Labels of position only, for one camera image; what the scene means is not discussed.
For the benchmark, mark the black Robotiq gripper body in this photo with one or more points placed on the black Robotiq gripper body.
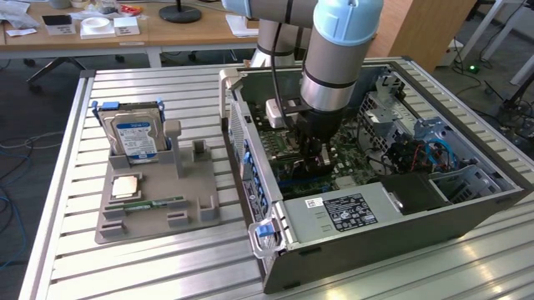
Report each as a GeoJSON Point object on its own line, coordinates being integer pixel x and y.
{"type": "Point", "coordinates": [320, 125]}

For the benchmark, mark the black graphics card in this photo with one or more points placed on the black graphics card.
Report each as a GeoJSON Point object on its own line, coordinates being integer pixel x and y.
{"type": "Point", "coordinates": [300, 172]}

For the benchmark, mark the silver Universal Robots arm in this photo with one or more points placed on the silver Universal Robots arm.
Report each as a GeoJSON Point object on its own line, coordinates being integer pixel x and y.
{"type": "Point", "coordinates": [334, 62]}

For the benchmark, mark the green RAM stick white label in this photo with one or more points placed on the green RAM stick white label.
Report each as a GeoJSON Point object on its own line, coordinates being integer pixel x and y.
{"type": "Point", "coordinates": [287, 157]}

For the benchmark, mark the CPU socket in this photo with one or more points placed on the CPU socket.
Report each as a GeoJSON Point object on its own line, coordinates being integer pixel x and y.
{"type": "Point", "coordinates": [291, 140]}

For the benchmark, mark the green motherboard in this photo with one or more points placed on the green motherboard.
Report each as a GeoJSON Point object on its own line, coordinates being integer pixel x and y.
{"type": "Point", "coordinates": [354, 156]}

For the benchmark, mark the silver chipset heatsink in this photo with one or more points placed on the silver chipset heatsink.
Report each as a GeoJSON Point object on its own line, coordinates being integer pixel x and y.
{"type": "Point", "coordinates": [344, 182]}

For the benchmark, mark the blue expansion slot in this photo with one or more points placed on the blue expansion slot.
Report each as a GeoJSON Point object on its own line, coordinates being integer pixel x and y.
{"type": "Point", "coordinates": [284, 182]}

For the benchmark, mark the perforated metal disk bay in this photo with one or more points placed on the perforated metal disk bay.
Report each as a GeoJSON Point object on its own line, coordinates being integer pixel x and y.
{"type": "Point", "coordinates": [383, 118]}

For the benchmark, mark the grey power supply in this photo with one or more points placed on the grey power supply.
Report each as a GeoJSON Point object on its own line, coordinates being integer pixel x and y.
{"type": "Point", "coordinates": [304, 225]}

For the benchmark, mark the open dark PC case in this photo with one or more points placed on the open dark PC case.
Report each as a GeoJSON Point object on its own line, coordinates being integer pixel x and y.
{"type": "Point", "coordinates": [375, 250]}

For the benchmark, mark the grey metal disk bay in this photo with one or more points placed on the grey metal disk bay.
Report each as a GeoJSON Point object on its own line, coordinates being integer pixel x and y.
{"type": "Point", "coordinates": [471, 181]}

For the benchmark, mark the grey parts rack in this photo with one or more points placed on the grey parts rack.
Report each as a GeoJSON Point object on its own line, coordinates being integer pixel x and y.
{"type": "Point", "coordinates": [167, 187]}

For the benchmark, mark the white paper stack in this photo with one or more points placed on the white paper stack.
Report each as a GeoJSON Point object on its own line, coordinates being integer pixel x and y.
{"type": "Point", "coordinates": [239, 28]}

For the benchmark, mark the white small unit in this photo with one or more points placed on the white small unit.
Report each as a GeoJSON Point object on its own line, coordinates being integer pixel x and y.
{"type": "Point", "coordinates": [452, 56]}

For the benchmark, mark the wooden cabinet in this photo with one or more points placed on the wooden cabinet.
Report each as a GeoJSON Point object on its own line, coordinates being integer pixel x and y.
{"type": "Point", "coordinates": [424, 31]}

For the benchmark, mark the black device green light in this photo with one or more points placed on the black device green light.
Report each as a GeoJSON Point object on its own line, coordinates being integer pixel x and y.
{"type": "Point", "coordinates": [473, 67]}

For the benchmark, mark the hard disk with blue label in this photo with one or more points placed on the hard disk with blue label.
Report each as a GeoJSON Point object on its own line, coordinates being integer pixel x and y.
{"type": "Point", "coordinates": [133, 136]}

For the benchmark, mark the silver CPU chip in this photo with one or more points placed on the silver CPU chip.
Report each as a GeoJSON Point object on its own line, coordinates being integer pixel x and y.
{"type": "Point", "coordinates": [124, 186]}

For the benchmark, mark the black round lamp base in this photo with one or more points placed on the black round lamp base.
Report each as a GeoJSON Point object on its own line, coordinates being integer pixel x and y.
{"type": "Point", "coordinates": [179, 15]}

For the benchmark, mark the black disk caddy blue clips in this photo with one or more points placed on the black disk caddy blue clips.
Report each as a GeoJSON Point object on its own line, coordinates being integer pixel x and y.
{"type": "Point", "coordinates": [109, 105]}

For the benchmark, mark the white square box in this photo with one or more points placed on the white square box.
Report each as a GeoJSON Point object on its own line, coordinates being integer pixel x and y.
{"type": "Point", "coordinates": [124, 25]}

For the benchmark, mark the red small item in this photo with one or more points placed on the red small item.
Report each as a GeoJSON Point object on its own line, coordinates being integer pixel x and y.
{"type": "Point", "coordinates": [129, 11]}

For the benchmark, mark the white tape roll box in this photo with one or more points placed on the white tape roll box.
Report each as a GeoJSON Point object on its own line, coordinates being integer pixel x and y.
{"type": "Point", "coordinates": [97, 29]}

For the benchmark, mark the black chair base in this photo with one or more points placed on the black chair base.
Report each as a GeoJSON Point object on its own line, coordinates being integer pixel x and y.
{"type": "Point", "coordinates": [56, 62]}

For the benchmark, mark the wooden desk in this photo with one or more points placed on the wooden desk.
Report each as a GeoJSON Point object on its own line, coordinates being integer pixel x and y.
{"type": "Point", "coordinates": [63, 42]}

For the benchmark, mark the black and white box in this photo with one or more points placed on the black and white box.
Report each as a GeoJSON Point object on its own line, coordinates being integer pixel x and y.
{"type": "Point", "coordinates": [57, 20]}

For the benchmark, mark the grey cup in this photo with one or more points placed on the grey cup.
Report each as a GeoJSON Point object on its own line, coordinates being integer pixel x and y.
{"type": "Point", "coordinates": [60, 3]}

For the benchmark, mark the white red paper slip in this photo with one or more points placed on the white red paper slip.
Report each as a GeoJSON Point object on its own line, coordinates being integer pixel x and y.
{"type": "Point", "coordinates": [20, 32]}

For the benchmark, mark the clear plastic bag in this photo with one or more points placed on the clear plastic bag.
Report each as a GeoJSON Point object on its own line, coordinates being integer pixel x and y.
{"type": "Point", "coordinates": [16, 15]}

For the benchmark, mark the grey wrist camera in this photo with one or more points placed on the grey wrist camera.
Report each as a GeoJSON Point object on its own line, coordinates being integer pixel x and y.
{"type": "Point", "coordinates": [276, 114]}

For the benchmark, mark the white table frame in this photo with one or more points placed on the white table frame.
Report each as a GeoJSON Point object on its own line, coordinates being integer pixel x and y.
{"type": "Point", "coordinates": [506, 31]}

